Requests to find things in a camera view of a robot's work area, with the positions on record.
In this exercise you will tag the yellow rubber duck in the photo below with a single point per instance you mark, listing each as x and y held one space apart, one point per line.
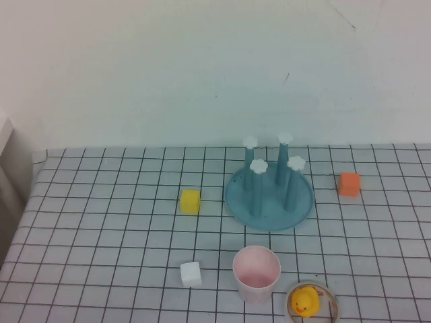
304 301

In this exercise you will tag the white tape roll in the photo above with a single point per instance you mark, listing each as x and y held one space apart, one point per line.
335 303

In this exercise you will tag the orange foam cube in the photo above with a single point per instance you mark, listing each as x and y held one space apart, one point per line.
349 184

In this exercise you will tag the white foam cube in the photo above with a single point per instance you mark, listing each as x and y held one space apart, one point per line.
191 274

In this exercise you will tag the white black-grid tablecloth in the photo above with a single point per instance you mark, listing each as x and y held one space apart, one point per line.
101 235

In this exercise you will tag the blue cup stand with pegs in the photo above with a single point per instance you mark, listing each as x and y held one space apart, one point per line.
269 208

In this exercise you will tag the pink plastic cup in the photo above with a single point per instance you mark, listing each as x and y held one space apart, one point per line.
256 269

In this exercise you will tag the yellow foam cube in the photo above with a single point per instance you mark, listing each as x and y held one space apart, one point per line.
190 202

